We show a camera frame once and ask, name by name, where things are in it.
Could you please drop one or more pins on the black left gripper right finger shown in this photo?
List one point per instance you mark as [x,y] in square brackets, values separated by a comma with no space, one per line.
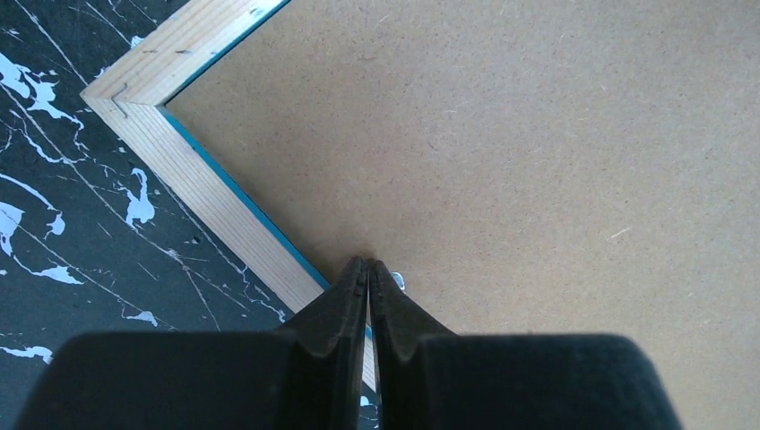
[431,378]

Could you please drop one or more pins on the silver metal turn clip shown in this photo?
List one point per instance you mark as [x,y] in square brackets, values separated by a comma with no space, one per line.
[399,280]

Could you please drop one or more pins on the blue wooden picture frame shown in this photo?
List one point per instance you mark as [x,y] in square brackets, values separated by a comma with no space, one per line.
[130,97]

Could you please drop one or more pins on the brown cardboard backing board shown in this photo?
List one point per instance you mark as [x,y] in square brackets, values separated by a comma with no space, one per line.
[526,166]

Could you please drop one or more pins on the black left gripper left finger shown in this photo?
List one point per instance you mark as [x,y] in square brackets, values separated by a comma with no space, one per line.
[307,374]

